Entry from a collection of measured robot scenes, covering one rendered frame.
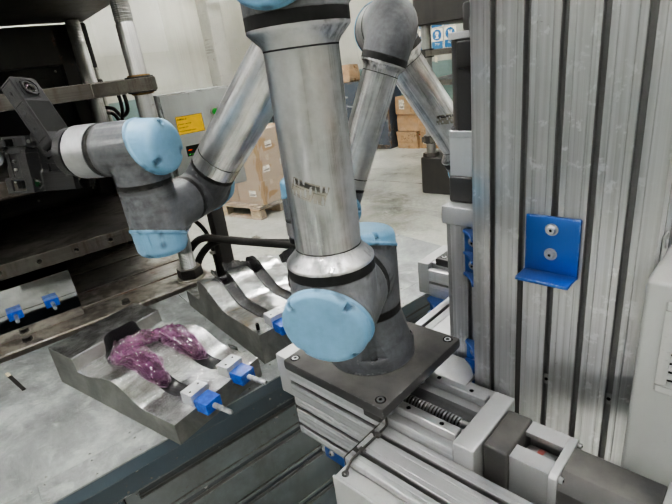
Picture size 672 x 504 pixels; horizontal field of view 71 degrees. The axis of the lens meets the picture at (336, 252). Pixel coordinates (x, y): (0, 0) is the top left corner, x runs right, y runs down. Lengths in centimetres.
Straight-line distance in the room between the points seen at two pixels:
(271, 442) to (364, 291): 88
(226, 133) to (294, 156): 21
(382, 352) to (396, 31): 61
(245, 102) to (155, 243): 24
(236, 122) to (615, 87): 49
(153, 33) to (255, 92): 831
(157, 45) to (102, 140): 830
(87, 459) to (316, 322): 74
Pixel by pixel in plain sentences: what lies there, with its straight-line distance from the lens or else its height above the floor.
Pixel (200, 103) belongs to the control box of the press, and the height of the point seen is 142.
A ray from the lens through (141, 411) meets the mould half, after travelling 119.
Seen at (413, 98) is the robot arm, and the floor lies 141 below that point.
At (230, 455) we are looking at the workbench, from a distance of 136.
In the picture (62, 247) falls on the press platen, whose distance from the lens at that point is 186.
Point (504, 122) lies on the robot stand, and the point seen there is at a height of 141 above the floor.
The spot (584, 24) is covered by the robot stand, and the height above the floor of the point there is 152.
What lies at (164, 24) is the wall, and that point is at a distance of 914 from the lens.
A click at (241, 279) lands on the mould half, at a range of 150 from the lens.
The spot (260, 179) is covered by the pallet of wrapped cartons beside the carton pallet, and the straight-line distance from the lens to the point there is 517.
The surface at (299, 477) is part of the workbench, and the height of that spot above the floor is 38.
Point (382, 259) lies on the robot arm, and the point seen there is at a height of 123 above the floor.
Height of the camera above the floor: 151
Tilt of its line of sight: 22 degrees down
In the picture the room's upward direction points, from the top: 8 degrees counter-clockwise
